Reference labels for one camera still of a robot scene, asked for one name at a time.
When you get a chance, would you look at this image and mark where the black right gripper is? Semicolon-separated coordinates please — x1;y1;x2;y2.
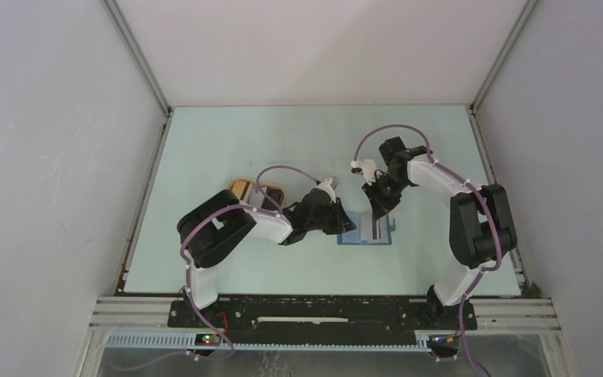
362;173;411;221

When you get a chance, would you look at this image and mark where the blue card holder wallet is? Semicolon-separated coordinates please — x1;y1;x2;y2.
337;212;396;246

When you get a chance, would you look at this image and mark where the white grey credit card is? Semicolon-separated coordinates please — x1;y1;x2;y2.
359;213;390;244

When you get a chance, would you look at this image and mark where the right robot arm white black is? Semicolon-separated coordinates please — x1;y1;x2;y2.
351;137;517;328

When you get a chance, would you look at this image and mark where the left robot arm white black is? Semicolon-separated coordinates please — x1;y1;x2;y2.
177;188;356;328

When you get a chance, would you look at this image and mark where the beige oval card tray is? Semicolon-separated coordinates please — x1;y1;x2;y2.
227;178;285;210

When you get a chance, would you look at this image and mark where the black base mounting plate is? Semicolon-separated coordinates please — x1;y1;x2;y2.
167;295;477;346

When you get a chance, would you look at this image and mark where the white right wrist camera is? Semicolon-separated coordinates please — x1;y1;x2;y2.
350;159;379;185

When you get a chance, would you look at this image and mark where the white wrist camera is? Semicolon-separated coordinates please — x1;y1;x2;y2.
350;159;379;185
316;177;338;203

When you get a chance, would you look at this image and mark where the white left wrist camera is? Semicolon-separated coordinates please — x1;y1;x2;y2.
316;177;338;203

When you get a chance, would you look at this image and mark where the aluminium frame rail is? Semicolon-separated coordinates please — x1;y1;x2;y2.
73;296;578;376

